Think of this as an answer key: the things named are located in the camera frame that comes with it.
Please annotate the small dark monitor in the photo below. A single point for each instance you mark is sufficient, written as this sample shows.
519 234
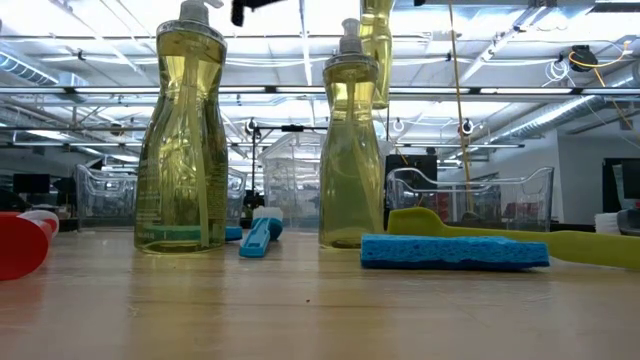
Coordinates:
31 183

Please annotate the black rectangular screen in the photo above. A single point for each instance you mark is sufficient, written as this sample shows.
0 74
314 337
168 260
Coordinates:
420 165

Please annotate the blue rectangular sponge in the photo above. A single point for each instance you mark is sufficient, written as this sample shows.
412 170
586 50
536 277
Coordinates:
234 233
450 252

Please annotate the grey dish brush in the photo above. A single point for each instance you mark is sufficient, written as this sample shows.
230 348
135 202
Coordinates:
629 222

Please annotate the black wall monitor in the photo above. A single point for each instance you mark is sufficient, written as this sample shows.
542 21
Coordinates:
631 180

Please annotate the blue dish brush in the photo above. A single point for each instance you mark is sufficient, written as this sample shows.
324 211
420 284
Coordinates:
255 242

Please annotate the lime green dish brush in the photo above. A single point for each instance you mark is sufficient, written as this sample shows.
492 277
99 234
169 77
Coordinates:
590 247

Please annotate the clear low plastic bin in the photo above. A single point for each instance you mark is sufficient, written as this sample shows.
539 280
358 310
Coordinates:
520 200
105 200

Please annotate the red dish brush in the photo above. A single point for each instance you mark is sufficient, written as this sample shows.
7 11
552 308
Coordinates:
20 247

